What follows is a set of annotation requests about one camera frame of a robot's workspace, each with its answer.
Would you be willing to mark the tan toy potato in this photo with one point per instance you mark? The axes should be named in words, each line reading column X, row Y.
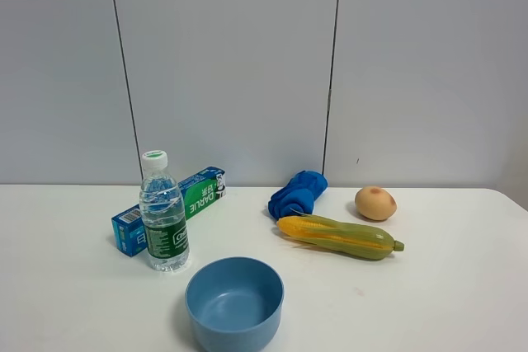
column 375, row 203

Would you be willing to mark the blue rolled cloth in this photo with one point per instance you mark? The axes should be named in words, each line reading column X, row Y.
column 298, row 196

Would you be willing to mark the green blue toothpaste box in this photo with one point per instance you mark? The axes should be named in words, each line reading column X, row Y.
column 199, row 192

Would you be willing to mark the clear plastic water bottle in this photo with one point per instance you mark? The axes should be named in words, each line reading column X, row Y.
column 163, row 214

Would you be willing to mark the toy corn cob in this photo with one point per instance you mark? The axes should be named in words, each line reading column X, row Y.
column 353, row 239

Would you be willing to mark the blue plastic bowl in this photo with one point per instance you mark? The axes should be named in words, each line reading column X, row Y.
column 234, row 304

